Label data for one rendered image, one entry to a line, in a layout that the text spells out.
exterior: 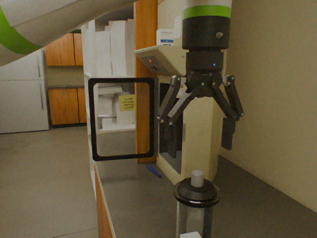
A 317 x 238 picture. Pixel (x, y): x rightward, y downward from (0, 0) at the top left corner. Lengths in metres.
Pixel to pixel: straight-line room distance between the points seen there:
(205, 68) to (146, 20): 0.76
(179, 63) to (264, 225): 0.61
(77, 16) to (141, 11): 0.79
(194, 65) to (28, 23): 0.29
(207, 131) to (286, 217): 0.40
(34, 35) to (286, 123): 0.94
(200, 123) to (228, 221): 0.35
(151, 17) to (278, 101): 0.69
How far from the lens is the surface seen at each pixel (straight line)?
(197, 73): 0.48
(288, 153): 1.11
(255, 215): 0.94
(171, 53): 0.82
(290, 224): 0.94
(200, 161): 0.95
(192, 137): 0.90
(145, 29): 1.18
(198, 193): 0.53
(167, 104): 0.46
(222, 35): 0.47
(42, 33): 0.46
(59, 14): 0.43
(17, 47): 0.50
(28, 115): 5.81
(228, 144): 0.55
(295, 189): 1.13
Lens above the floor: 1.44
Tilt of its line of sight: 14 degrees down
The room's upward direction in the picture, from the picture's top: straight up
